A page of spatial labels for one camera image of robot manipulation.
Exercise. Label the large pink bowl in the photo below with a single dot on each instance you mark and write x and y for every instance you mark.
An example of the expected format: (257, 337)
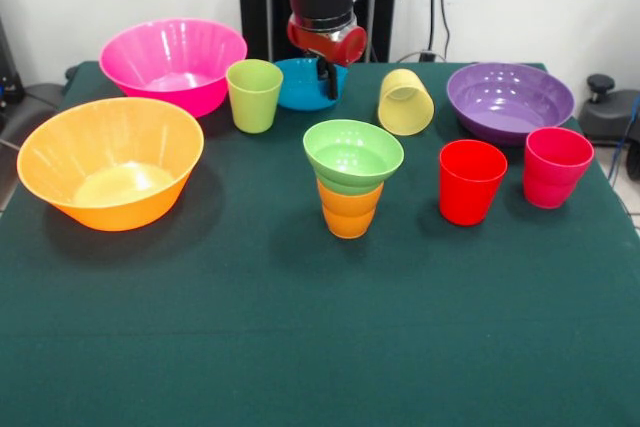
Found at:
(170, 62)

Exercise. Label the dark green tablecloth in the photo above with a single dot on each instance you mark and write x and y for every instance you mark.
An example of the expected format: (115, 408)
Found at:
(300, 297)

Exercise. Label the dark chair base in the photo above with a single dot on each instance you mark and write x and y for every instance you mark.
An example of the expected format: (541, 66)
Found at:
(35, 107)
(607, 117)

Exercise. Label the blue bowl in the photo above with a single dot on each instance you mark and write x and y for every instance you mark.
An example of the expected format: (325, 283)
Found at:
(300, 94)

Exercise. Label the large orange bowl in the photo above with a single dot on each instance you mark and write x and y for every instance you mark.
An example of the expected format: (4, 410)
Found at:
(110, 207)

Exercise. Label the red cup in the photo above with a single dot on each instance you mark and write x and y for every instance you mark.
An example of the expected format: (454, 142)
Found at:
(467, 197)

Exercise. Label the yellow cup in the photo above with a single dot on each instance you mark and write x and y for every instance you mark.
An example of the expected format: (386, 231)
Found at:
(405, 112)

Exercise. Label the purple bowl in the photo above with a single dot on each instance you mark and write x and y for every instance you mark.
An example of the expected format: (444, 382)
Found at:
(510, 122)

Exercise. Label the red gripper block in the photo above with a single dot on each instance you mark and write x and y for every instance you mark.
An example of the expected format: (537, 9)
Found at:
(330, 47)

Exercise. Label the magenta cup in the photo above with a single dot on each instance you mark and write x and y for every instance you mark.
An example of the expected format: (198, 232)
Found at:
(550, 182)

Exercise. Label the small green bowl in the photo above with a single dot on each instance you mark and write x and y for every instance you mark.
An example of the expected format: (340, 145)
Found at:
(350, 157)

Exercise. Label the orange cup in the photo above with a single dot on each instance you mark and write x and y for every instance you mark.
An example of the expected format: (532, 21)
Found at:
(350, 217)

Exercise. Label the lime green cup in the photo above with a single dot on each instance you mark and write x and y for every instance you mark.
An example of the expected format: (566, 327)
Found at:
(254, 112)

